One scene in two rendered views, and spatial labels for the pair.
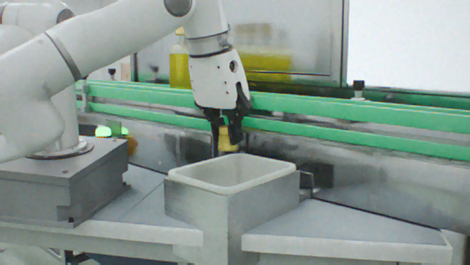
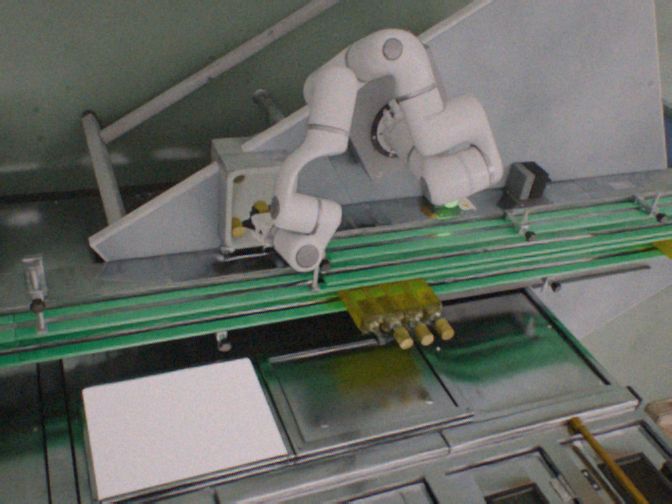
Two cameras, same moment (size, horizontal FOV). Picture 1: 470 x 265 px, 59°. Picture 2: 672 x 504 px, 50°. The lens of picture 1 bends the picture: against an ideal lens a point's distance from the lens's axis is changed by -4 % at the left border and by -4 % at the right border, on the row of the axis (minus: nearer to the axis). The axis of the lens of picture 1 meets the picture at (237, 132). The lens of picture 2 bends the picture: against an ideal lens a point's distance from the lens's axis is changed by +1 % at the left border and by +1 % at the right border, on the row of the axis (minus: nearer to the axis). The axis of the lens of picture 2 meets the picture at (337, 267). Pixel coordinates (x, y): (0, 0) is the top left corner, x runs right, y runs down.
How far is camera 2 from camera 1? 1.24 m
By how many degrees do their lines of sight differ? 36
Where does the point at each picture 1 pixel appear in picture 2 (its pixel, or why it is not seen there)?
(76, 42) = (310, 138)
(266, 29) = (360, 378)
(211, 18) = (279, 238)
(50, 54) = (315, 118)
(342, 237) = (158, 209)
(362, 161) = (183, 276)
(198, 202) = (253, 162)
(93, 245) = not seen: hidden behind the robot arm
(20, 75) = (317, 93)
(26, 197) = not seen: hidden behind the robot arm
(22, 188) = not seen: hidden behind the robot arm
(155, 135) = (383, 220)
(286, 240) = (190, 183)
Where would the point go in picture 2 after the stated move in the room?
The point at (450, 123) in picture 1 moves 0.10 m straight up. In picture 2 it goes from (122, 316) to (129, 345)
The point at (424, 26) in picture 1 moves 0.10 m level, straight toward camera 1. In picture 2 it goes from (188, 412) to (174, 386)
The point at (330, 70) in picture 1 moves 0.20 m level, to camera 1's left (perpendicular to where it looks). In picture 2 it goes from (269, 362) to (329, 313)
